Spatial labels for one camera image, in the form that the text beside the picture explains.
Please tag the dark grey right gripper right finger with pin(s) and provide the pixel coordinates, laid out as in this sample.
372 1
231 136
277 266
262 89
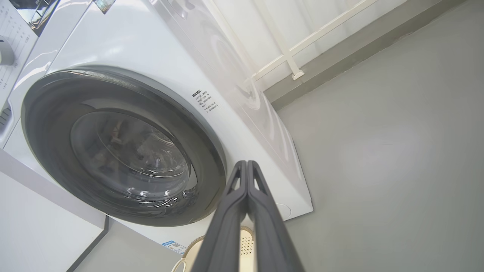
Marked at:
272 234

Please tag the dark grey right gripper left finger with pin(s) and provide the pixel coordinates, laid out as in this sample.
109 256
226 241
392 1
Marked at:
223 234

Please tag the black round glass washer door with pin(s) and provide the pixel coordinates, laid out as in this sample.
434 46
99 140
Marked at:
49 124

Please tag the stainless steel washing machine drum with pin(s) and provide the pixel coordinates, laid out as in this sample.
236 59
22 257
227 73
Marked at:
128 158

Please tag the white front-load washing machine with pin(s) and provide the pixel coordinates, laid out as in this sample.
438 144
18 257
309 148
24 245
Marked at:
132 37

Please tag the cream laundry basket brown rim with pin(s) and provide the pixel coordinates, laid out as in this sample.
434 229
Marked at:
246 245

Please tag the round white filter cover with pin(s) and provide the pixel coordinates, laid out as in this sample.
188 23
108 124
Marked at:
284 210

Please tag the blue energy label sticker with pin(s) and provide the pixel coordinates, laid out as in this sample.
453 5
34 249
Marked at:
174 246

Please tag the small black text sticker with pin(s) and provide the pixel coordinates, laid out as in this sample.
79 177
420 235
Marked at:
205 101

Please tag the white metal railing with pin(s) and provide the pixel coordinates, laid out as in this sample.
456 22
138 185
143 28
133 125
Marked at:
289 56

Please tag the white flat panel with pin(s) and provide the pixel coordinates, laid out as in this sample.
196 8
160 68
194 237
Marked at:
38 226

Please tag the dark label sticker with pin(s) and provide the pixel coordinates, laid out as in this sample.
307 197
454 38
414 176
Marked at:
104 5

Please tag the grey control knob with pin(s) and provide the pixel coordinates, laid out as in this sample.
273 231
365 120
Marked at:
5 51

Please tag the black control display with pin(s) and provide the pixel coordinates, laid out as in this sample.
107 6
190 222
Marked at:
34 15

